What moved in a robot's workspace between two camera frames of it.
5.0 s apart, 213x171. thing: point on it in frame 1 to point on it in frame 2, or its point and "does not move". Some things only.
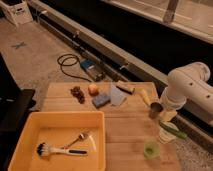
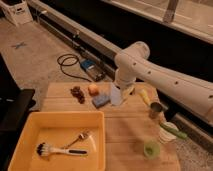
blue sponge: [100, 100] does not move
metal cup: [155, 109] does not move
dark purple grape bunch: [76, 91] does not move
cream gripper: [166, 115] to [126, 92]
